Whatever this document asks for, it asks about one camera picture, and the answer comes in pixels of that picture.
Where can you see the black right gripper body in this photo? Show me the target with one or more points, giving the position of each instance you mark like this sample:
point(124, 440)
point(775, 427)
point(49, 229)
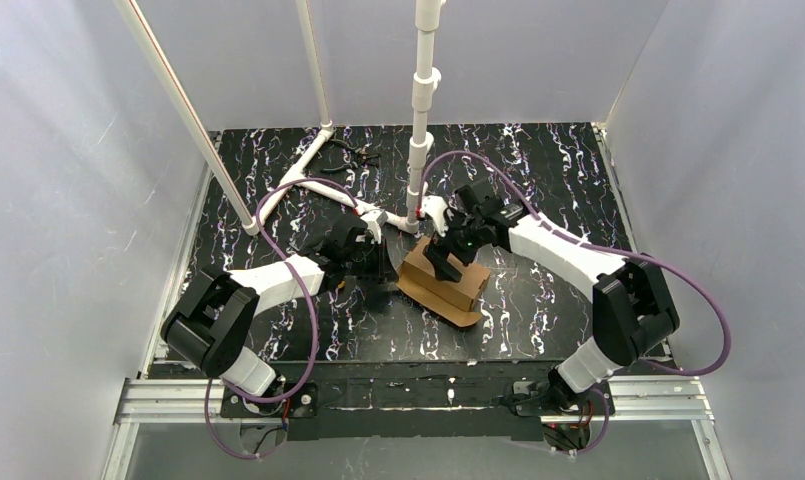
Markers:
point(449, 244)

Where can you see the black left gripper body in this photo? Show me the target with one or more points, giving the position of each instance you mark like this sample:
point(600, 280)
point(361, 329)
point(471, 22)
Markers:
point(373, 253)

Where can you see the brown cardboard box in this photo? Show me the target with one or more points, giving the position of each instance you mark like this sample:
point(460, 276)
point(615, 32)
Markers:
point(455, 302)

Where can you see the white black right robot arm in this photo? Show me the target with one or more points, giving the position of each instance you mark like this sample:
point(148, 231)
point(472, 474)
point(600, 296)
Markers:
point(632, 308)

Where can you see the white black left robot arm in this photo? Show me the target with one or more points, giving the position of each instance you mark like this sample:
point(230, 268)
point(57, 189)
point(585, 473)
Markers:
point(211, 320)

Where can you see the black pliers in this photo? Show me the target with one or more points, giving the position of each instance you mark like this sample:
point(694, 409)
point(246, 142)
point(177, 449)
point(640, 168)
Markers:
point(354, 157)

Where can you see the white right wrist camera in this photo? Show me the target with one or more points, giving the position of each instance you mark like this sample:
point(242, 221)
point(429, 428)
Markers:
point(434, 208)

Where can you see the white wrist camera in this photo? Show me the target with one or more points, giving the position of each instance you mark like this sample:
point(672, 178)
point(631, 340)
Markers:
point(374, 218)
point(434, 208)

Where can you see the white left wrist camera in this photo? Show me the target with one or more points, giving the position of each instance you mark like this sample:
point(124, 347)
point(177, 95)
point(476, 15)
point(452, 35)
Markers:
point(374, 218)

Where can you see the white PVC pipe frame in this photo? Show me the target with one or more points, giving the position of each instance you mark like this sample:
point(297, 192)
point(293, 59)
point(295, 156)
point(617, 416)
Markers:
point(425, 82)

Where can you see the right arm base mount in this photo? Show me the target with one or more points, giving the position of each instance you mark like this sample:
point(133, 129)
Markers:
point(538, 397)

